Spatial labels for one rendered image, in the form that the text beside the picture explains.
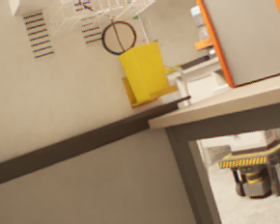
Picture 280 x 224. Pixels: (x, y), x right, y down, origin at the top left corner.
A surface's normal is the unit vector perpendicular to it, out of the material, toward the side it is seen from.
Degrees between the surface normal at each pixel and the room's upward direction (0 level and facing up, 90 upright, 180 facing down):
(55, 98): 90
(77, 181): 90
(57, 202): 90
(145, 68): 93
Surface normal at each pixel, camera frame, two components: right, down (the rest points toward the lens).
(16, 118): 0.44, -0.13
